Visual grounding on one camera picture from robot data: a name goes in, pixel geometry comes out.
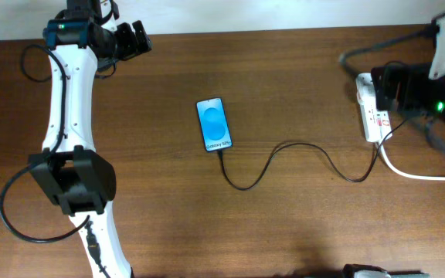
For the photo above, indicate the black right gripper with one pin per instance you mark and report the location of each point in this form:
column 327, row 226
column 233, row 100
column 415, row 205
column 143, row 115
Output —
column 406, row 88

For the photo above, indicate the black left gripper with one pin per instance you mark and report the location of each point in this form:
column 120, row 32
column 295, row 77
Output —
column 130, row 47

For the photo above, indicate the blue Galaxy smartphone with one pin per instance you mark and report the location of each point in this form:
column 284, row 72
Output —
column 214, row 125

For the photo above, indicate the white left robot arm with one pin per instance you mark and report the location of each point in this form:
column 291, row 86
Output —
column 82, row 42

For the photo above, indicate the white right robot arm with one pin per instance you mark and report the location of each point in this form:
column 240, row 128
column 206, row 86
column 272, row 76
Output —
column 423, row 122

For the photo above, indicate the white power strip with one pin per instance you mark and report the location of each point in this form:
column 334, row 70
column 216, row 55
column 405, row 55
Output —
column 376, row 122

